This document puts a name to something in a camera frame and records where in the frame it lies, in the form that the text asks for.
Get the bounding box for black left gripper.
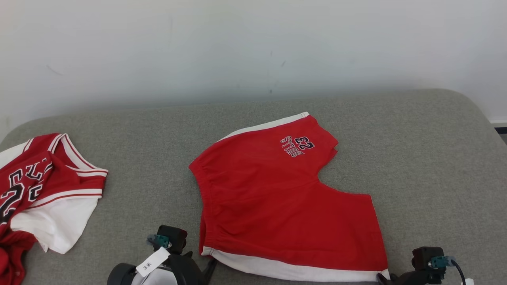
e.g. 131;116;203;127
169;251;218;285

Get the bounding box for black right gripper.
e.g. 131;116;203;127
376;271;433;285

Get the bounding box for red basketball shorts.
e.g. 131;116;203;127
189;112;391;283

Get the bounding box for red white basketball jersey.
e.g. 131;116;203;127
0;133;109;285

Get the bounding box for white paper tag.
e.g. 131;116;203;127
135;247;171;277

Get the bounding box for teal left camera connector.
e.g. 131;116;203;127
147;234;172;249

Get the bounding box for teal camera connector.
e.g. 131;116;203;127
147;234;172;249
431;255;456;269

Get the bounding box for teal right camera connector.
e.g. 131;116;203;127
431;255;456;269

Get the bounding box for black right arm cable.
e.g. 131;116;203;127
451;259;467;285

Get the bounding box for white wall baseboard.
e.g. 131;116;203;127
489;116;507;135

